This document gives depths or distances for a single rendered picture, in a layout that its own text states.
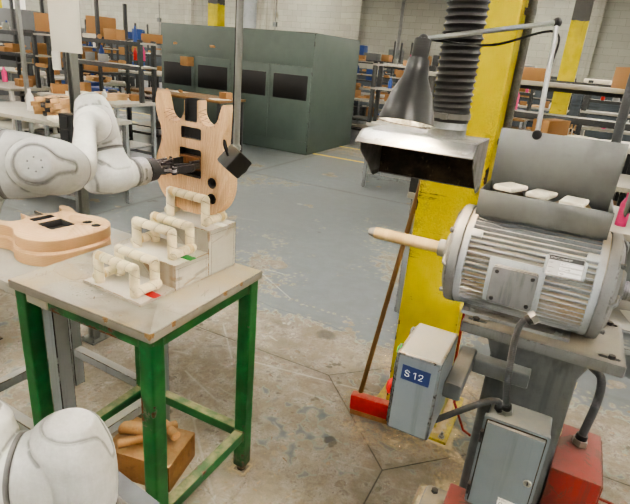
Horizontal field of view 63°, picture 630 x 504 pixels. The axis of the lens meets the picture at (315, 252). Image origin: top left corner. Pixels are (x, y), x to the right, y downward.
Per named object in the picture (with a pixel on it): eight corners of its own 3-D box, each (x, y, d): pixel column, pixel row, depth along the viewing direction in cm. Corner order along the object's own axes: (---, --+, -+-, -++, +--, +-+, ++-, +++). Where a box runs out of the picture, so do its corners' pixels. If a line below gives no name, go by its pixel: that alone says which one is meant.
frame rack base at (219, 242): (235, 264, 195) (236, 221, 189) (208, 277, 183) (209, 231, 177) (181, 247, 207) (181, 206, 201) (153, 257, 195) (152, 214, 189)
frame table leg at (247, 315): (250, 466, 224) (259, 278, 192) (242, 474, 220) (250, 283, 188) (239, 461, 227) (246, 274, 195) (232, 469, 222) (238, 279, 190)
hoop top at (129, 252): (161, 265, 166) (161, 256, 165) (154, 268, 164) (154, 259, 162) (119, 250, 175) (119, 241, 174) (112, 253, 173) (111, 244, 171)
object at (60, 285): (254, 433, 219) (262, 270, 192) (157, 534, 170) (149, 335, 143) (145, 384, 244) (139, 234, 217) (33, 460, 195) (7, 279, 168)
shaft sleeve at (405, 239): (440, 238, 136) (437, 247, 134) (440, 247, 138) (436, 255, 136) (377, 224, 143) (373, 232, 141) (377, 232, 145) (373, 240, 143)
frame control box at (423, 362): (501, 432, 128) (525, 342, 118) (486, 490, 110) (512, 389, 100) (407, 397, 138) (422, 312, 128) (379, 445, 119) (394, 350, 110)
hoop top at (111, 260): (141, 273, 160) (141, 264, 159) (133, 276, 157) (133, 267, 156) (99, 257, 169) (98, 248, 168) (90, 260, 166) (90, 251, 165)
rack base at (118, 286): (176, 291, 170) (176, 287, 170) (140, 307, 158) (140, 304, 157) (119, 269, 182) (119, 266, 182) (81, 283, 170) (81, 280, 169)
